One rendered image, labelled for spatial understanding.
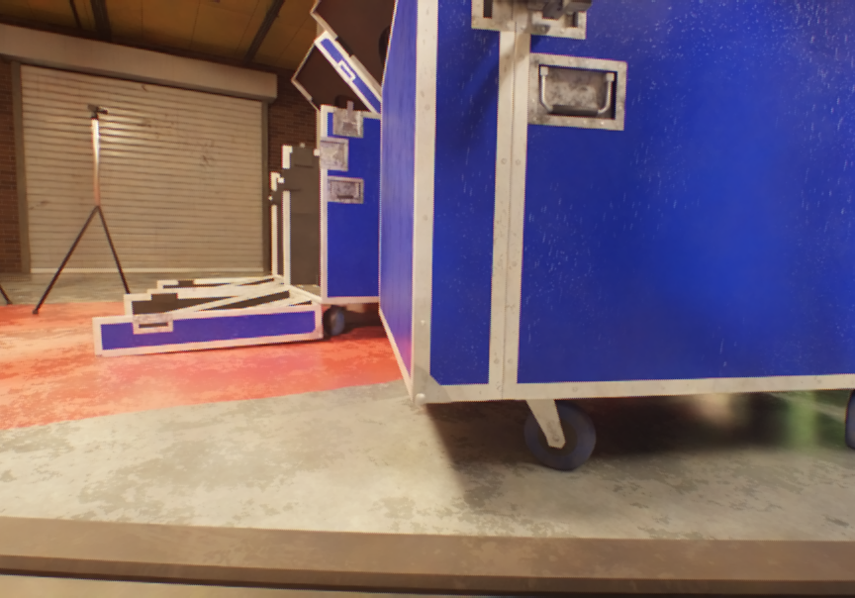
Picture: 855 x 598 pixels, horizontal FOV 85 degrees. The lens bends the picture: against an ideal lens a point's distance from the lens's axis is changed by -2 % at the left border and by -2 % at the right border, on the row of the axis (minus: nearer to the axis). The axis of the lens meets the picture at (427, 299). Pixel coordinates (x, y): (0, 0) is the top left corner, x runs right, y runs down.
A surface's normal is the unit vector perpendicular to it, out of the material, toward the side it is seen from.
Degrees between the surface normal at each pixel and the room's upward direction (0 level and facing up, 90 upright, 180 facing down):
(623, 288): 90
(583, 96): 90
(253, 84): 90
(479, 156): 90
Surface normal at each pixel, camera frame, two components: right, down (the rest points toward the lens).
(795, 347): 0.15, 0.11
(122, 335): 0.44, 0.10
